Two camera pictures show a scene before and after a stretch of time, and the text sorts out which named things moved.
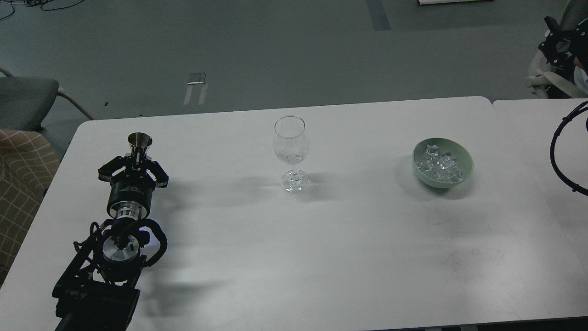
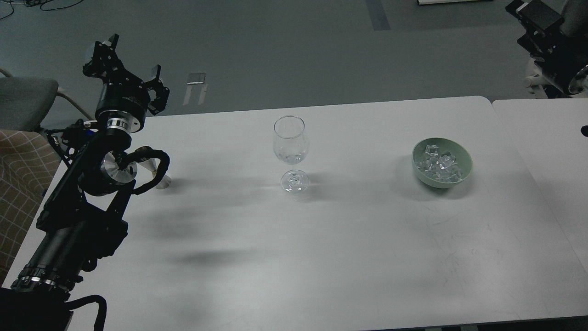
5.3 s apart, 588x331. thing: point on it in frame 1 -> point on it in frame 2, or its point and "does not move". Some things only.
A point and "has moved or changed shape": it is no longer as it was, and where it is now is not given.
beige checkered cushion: [28, 160] does not move
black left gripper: [131, 186] -> [123, 104]
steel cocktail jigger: [139, 143] has moved or changed shape
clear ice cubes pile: [444, 167] does not move
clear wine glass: [291, 143] does not move
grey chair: [25, 101] does not move
